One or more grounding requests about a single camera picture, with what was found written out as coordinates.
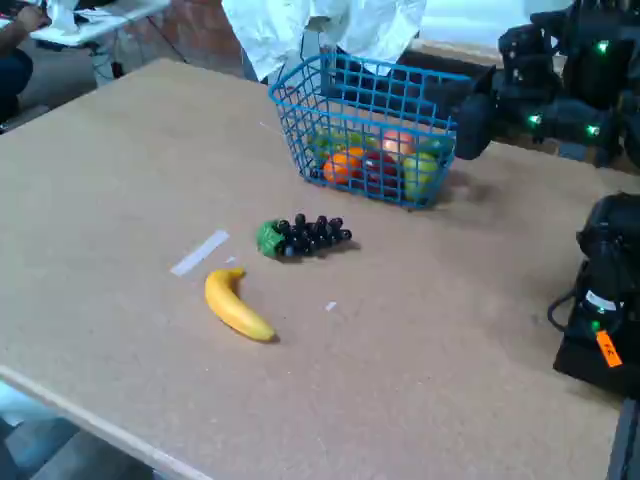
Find black looped cable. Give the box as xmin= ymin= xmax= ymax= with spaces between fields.
xmin=547 ymin=287 xmax=584 ymax=334

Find blue wire basket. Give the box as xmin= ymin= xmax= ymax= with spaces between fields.
xmin=268 ymin=52 xmax=474 ymax=211

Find toy orange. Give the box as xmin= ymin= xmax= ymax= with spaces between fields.
xmin=323 ymin=148 xmax=365 ymax=185

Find black toy grapes with leaf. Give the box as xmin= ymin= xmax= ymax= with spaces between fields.
xmin=256 ymin=213 xmax=354 ymax=260

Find person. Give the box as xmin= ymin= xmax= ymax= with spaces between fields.
xmin=0 ymin=4 xmax=52 ymax=132

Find dark metal post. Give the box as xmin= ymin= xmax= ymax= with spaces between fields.
xmin=606 ymin=397 xmax=640 ymax=480

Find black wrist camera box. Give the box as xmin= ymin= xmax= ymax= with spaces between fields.
xmin=499 ymin=23 xmax=547 ymax=69

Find pink toy peach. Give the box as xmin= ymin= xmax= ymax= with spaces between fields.
xmin=382 ymin=130 xmax=416 ymax=159

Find yellow toy banana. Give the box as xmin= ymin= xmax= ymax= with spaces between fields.
xmin=204 ymin=267 xmax=278 ymax=344

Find crumpled white cloth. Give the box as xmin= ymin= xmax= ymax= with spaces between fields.
xmin=221 ymin=0 xmax=428 ymax=81

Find round green toy fruit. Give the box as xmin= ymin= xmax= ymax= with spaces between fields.
xmin=402 ymin=152 xmax=439 ymax=202

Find light green toy fruit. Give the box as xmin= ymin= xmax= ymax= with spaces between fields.
xmin=308 ymin=129 xmax=351 ymax=157

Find long white tape strip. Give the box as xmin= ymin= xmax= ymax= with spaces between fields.
xmin=169 ymin=229 xmax=231 ymax=277

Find red toy pomegranate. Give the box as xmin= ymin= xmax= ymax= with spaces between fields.
xmin=359 ymin=152 xmax=402 ymax=195

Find person's hand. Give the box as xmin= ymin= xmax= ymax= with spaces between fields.
xmin=16 ymin=4 xmax=52 ymax=31

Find wooden bench top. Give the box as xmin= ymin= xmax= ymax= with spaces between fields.
xmin=408 ymin=38 xmax=502 ymax=69

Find white folding table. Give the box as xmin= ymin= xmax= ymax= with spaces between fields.
xmin=0 ymin=0 xmax=172 ymax=49

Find dark green toy fruit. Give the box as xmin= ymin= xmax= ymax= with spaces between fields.
xmin=422 ymin=138 xmax=454 ymax=159

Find orange label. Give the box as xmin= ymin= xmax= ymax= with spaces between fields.
xmin=595 ymin=329 xmax=623 ymax=369

